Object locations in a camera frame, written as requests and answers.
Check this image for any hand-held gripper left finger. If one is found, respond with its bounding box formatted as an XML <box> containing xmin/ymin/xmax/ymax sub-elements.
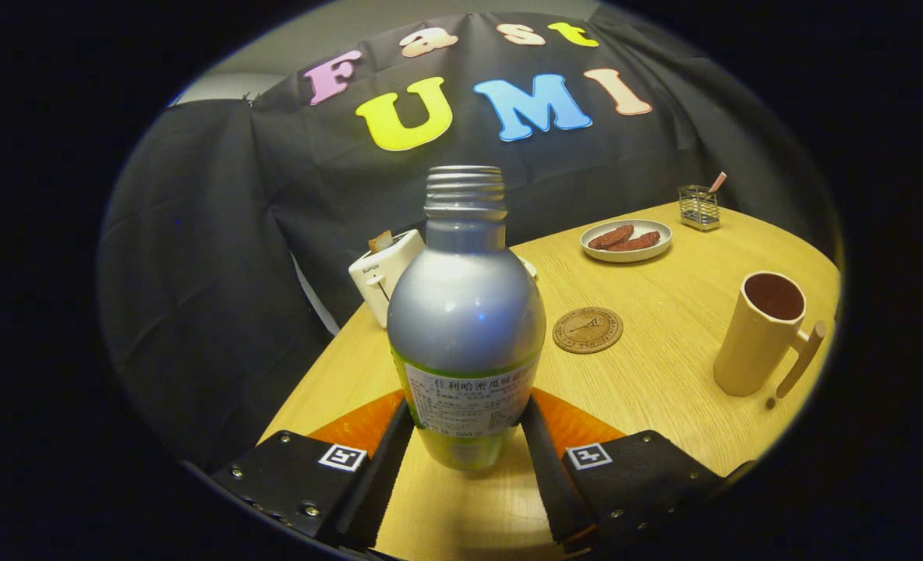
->
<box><xmin>210</xmin><ymin>390</ymin><xmax>416</xmax><ymax>550</ymax></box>

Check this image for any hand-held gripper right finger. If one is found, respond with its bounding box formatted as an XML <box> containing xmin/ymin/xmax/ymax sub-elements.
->
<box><xmin>520</xmin><ymin>388</ymin><xmax>755</xmax><ymax>554</ymax></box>

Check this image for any round cork coaster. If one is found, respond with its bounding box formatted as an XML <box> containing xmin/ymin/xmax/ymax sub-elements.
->
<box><xmin>552</xmin><ymin>306</ymin><xmax>624</xmax><ymax>355</ymax></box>

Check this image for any silver green juice bottle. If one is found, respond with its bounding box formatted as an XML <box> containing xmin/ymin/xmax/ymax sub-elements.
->
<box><xmin>387</xmin><ymin>165</ymin><xmax>546</xmax><ymax>471</ymax></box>

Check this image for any cream cup with handle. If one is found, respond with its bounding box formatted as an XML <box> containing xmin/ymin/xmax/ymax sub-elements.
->
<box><xmin>713</xmin><ymin>271</ymin><xmax>827</xmax><ymax>400</ymax></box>

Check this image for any wooden table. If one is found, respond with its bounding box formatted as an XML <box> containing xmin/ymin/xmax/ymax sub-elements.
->
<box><xmin>259</xmin><ymin>201</ymin><xmax>843</xmax><ymax>561</ymax></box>

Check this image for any white toaster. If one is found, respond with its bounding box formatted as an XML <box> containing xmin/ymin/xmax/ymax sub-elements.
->
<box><xmin>348</xmin><ymin>229</ymin><xmax>426</xmax><ymax>330</ymax></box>

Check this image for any red meat slice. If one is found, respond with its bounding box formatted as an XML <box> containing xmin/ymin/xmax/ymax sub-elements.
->
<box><xmin>610</xmin><ymin>231</ymin><xmax>662</xmax><ymax>252</ymax></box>
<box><xmin>588</xmin><ymin>224</ymin><xmax>635</xmax><ymax>250</ymax></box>

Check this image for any white round plate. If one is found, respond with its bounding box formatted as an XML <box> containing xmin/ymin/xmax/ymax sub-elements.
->
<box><xmin>580</xmin><ymin>219</ymin><xmax>674</xmax><ymax>263</ymax></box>

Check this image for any black backdrop cloth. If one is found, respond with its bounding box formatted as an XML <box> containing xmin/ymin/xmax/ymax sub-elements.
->
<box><xmin>95</xmin><ymin>12</ymin><xmax>836</xmax><ymax>472</ymax></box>

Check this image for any metal wire basket holder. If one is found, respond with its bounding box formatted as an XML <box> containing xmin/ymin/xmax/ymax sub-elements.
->
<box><xmin>677</xmin><ymin>185</ymin><xmax>721</xmax><ymax>232</ymax></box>

